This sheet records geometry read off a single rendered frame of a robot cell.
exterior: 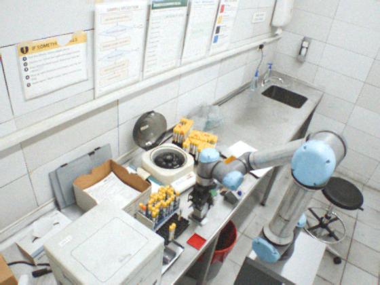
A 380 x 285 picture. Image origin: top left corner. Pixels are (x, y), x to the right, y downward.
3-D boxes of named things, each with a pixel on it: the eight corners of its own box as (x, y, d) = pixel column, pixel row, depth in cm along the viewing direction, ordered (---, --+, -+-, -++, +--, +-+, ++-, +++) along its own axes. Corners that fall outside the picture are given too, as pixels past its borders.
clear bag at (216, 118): (205, 129, 206) (208, 112, 198) (195, 117, 218) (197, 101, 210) (229, 125, 215) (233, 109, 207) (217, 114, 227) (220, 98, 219)
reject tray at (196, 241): (198, 250, 122) (199, 249, 122) (186, 242, 125) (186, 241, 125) (207, 241, 127) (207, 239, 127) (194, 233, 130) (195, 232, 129)
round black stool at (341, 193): (340, 271, 218) (381, 220, 181) (283, 260, 222) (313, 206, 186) (331, 225, 260) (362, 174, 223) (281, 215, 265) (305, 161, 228)
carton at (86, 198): (116, 237, 122) (114, 214, 114) (74, 203, 134) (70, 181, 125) (152, 206, 140) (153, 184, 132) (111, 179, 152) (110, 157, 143)
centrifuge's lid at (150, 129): (136, 118, 143) (127, 113, 148) (139, 160, 156) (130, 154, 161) (167, 106, 157) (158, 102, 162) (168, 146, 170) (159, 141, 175)
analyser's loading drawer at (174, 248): (153, 285, 104) (153, 278, 101) (140, 275, 107) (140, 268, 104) (184, 251, 119) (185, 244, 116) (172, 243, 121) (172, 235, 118)
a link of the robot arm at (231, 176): (252, 167, 110) (229, 154, 116) (234, 180, 103) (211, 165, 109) (247, 182, 115) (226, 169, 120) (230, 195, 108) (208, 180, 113)
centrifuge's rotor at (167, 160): (167, 180, 149) (167, 169, 145) (147, 165, 157) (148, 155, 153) (187, 168, 159) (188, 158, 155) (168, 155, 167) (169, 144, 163)
